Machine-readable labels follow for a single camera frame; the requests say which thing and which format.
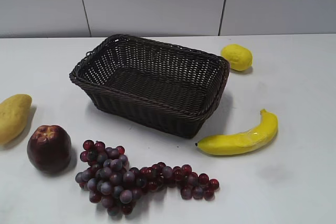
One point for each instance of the yellow mango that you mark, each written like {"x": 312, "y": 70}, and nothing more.
{"x": 14, "y": 116}

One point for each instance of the dark brown woven basket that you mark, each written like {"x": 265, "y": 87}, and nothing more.
{"x": 166, "y": 87}

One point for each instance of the yellow banana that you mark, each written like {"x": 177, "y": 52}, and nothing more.
{"x": 242, "y": 142}

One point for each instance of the yellow lemon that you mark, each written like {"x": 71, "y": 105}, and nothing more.
{"x": 239, "y": 57}

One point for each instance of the purple red grape bunch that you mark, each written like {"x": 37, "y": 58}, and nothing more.
{"x": 117, "y": 186}

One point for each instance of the dark red apple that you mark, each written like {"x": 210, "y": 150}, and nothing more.
{"x": 49, "y": 149}

